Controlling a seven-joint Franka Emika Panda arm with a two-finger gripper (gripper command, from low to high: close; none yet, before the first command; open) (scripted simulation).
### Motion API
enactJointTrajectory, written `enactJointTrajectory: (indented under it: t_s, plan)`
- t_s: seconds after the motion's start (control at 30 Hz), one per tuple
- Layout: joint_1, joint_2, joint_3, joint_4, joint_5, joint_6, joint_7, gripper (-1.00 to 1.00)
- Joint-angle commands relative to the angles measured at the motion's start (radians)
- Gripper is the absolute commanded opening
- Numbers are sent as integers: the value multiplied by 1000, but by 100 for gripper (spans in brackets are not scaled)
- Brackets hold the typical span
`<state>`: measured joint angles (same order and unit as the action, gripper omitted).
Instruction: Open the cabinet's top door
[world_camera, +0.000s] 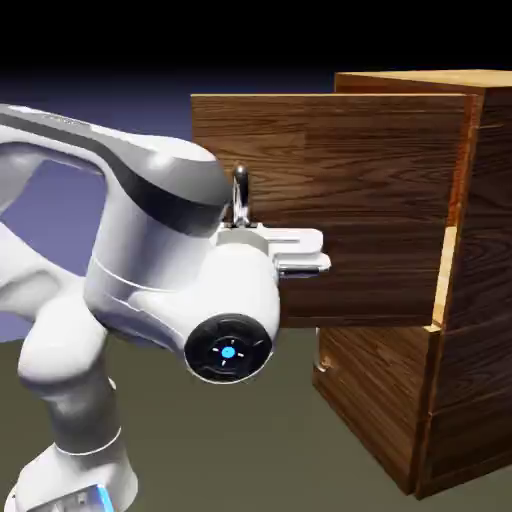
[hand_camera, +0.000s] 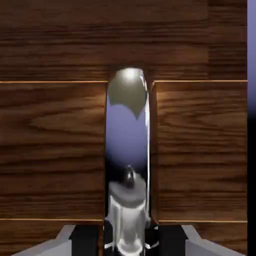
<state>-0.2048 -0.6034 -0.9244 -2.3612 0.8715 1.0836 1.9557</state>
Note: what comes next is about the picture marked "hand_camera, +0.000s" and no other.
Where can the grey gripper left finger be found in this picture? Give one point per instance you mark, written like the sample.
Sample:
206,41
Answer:
80,242

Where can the dark wood cabinet door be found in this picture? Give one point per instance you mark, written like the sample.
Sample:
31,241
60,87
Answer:
50,150

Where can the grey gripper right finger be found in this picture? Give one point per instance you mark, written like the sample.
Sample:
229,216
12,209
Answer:
172,242

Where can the dark wood cabinet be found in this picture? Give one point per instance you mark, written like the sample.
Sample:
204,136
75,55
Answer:
120,30

